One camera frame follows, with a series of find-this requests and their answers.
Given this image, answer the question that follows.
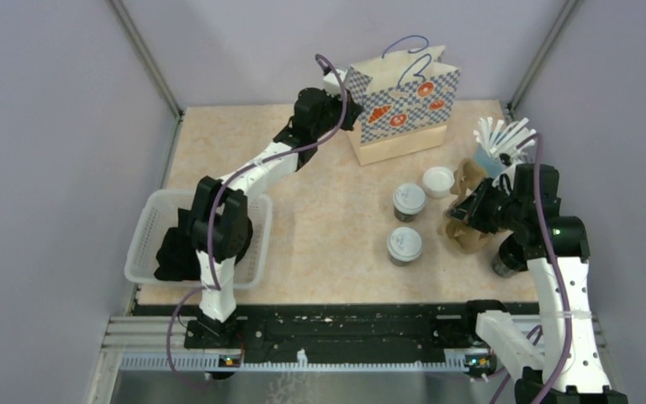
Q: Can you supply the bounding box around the purple cable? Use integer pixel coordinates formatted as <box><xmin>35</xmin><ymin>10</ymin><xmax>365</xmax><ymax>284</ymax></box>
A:
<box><xmin>487</xmin><ymin>132</ymin><xmax>574</xmax><ymax>404</ymax></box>
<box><xmin>167</xmin><ymin>53</ymin><xmax>350</xmax><ymax>391</ymax></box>

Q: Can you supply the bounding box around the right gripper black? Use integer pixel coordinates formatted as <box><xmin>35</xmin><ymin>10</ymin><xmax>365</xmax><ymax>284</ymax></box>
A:
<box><xmin>447</xmin><ymin>177</ymin><xmax>526</xmax><ymax>234</ymax></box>

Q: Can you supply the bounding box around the dark coffee cup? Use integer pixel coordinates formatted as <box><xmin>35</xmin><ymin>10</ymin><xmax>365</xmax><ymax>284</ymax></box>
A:
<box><xmin>388</xmin><ymin>250</ymin><xmax>422</xmax><ymax>267</ymax></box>
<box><xmin>394</xmin><ymin>205</ymin><xmax>424</xmax><ymax>222</ymax></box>

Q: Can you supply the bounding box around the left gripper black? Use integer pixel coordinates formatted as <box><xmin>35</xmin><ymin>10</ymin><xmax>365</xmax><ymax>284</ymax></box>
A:
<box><xmin>312</xmin><ymin>88</ymin><xmax>363</xmax><ymax>139</ymax></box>

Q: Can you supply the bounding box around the blue straw holder cup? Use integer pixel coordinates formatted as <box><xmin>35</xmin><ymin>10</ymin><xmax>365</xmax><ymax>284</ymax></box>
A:
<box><xmin>472</xmin><ymin>145</ymin><xmax>516</xmax><ymax>180</ymax></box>

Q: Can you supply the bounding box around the white slotted cable duct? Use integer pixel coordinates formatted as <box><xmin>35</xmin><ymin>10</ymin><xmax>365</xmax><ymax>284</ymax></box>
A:
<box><xmin>119</xmin><ymin>349</ymin><xmax>469</xmax><ymax>373</ymax></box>

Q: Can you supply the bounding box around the brown pulp carrier top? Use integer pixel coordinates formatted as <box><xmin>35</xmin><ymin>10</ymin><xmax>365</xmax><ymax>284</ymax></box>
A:
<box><xmin>437</xmin><ymin>158</ymin><xmax>500</xmax><ymax>257</ymax></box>

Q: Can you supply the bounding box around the stack of dark cups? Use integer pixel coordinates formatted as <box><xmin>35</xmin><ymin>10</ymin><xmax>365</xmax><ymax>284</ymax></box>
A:
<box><xmin>491</xmin><ymin>236</ymin><xmax>528</xmax><ymax>278</ymax></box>

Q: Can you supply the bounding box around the white cup lid stack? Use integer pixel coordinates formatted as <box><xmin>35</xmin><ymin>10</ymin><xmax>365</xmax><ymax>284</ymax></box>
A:
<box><xmin>421</xmin><ymin>166</ymin><xmax>454</xmax><ymax>199</ymax></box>

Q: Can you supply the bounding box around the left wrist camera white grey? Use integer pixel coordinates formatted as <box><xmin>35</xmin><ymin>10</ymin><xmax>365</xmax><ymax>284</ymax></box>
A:
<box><xmin>323</xmin><ymin>67</ymin><xmax>349</xmax><ymax>96</ymax></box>

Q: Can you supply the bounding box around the white plastic basket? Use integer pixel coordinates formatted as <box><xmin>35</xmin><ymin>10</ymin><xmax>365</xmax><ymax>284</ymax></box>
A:
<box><xmin>124</xmin><ymin>189</ymin><xmax>273</xmax><ymax>290</ymax></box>

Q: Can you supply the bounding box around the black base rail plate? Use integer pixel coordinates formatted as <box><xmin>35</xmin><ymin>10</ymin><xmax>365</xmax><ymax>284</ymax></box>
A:
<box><xmin>184</xmin><ymin>303</ymin><xmax>516</xmax><ymax>364</ymax></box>

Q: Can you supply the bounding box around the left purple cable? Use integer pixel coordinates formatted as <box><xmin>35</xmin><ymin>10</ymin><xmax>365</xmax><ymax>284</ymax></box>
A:
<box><xmin>167</xmin><ymin>53</ymin><xmax>350</xmax><ymax>391</ymax></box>

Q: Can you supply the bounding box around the black cloth in basket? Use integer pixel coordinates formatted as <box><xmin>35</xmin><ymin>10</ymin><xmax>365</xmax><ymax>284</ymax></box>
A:
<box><xmin>153</xmin><ymin>208</ymin><xmax>255</xmax><ymax>282</ymax></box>

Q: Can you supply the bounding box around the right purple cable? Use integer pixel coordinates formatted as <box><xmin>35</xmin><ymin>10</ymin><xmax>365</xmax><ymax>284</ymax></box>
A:
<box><xmin>487</xmin><ymin>132</ymin><xmax>574</xmax><ymax>404</ymax></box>

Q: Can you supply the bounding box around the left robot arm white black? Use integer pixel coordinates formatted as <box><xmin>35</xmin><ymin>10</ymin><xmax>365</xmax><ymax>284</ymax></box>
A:
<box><xmin>186</xmin><ymin>88</ymin><xmax>363</xmax><ymax>348</ymax></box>

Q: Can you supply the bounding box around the paper bag blue checkered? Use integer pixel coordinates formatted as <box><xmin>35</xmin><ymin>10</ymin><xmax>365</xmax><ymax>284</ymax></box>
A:
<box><xmin>345</xmin><ymin>35</ymin><xmax>461</xmax><ymax>166</ymax></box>

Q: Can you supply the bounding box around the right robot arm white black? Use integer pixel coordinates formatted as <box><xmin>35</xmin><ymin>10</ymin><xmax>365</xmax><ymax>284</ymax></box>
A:
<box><xmin>447</xmin><ymin>163</ymin><xmax>628</xmax><ymax>403</ymax></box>

